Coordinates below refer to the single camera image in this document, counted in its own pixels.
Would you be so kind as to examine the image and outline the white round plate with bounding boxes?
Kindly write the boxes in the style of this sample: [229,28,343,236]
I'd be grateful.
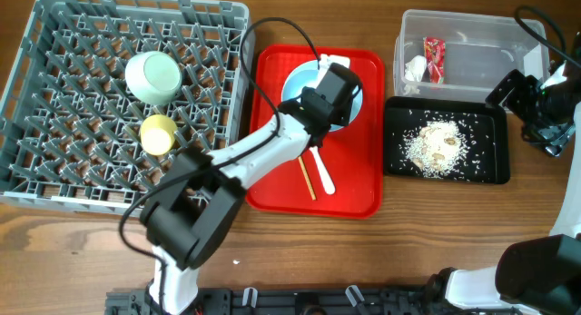
[281,59,364,133]

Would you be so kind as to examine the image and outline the wooden chopstick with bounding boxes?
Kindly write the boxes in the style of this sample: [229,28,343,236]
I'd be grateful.
[298,156,317,201]

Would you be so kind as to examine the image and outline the white plastic fork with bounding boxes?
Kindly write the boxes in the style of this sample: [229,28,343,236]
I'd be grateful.
[310,146,336,195]

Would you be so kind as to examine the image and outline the white napkin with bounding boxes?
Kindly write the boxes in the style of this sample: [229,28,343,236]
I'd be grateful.
[404,55,427,82]

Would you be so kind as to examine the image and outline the red snack wrapper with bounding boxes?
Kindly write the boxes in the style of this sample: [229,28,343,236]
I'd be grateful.
[423,36,446,84]

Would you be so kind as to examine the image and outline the yellow cup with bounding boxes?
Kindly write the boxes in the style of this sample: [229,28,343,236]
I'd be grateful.
[140,114,177,156]

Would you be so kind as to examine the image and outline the green bowl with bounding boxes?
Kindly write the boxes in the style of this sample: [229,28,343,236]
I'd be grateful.
[124,51,182,105]

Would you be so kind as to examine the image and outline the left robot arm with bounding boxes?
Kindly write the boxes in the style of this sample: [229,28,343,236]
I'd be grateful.
[138,85,360,314]

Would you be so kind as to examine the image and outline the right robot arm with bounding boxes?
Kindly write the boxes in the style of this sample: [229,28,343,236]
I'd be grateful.
[442,60,580,314]

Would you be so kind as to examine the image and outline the grey dishwasher rack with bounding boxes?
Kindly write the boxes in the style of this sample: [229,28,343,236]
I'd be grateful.
[1,0,255,214]

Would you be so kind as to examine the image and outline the white label sticker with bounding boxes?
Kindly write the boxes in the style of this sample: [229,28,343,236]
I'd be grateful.
[523,44,544,81]

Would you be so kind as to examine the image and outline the red plastic tray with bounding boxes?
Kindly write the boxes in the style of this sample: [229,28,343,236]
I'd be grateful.
[246,47,385,219]

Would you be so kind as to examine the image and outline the black plastic tray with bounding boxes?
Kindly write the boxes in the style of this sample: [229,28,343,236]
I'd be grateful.
[383,97,510,184]

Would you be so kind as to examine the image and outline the rice and food scraps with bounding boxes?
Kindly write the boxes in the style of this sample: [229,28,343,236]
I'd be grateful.
[403,121,469,179]

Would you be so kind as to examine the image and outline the clear plastic bin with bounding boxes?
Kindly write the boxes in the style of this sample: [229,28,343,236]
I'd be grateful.
[393,9,549,103]

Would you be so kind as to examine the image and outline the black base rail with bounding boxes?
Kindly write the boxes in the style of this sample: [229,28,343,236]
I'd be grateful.
[104,285,523,315]

